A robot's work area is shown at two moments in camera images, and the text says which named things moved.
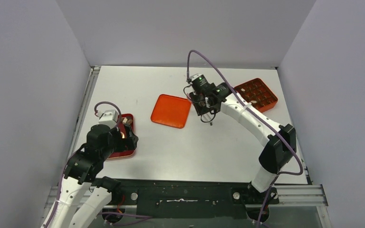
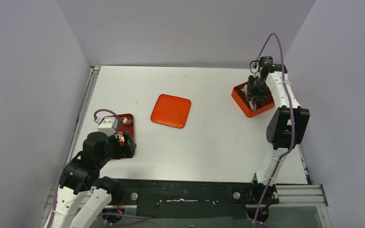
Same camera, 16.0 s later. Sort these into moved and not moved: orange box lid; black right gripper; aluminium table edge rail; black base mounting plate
Moved: black right gripper
Not moved: aluminium table edge rail; orange box lid; black base mounting plate
